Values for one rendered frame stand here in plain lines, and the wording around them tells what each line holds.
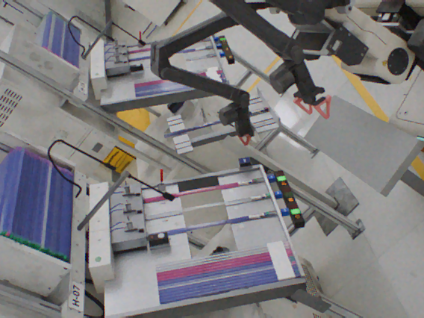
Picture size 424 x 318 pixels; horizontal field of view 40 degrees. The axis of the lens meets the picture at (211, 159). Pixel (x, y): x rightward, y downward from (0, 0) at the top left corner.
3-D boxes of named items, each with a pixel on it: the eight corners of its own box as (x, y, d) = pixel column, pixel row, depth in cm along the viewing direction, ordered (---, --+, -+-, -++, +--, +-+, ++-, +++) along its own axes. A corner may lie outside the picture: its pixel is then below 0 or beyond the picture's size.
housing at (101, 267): (114, 205, 259) (107, 181, 250) (118, 290, 220) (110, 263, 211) (96, 209, 258) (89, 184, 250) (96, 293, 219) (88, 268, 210)
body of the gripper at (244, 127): (239, 138, 246) (237, 124, 241) (234, 125, 254) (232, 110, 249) (254, 135, 246) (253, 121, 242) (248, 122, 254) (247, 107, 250)
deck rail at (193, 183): (261, 175, 264) (260, 163, 261) (262, 177, 263) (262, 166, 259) (104, 202, 259) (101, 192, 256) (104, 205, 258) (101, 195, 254)
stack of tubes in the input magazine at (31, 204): (74, 172, 243) (14, 142, 230) (70, 260, 202) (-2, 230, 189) (57, 192, 247) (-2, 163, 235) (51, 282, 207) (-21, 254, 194)
